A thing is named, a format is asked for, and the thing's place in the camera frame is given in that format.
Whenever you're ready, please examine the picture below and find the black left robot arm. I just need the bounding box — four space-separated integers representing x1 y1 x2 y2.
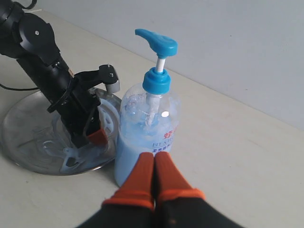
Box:
0 0 108 148

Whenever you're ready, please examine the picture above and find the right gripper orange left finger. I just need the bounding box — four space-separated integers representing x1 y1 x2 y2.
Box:
79 152 154 228

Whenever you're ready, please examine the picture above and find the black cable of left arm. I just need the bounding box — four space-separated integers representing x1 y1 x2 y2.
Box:
0 83 38 91

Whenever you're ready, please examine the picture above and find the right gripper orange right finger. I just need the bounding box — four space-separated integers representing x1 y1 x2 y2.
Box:
154 152 242 228

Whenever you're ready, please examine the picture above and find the round stainless steel plate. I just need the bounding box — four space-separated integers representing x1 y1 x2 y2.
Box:
0 88 121 176

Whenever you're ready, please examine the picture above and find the blue lotion pump bottle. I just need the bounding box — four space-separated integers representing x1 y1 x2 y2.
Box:
114 28 181 186

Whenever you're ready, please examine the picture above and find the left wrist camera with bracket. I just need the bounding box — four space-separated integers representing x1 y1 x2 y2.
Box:
75 64 120 94

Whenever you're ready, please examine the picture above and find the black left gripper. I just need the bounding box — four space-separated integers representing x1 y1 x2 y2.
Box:
46 79 107 148

